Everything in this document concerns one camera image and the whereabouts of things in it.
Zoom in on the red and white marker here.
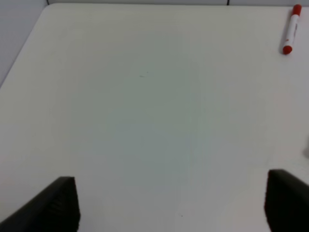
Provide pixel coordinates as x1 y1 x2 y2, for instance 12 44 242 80
282 4 302 55

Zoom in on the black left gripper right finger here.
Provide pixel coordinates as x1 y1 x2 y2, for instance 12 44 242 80
264 169 309 232

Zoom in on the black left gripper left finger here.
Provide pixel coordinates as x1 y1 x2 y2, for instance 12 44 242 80
0 176 80 232

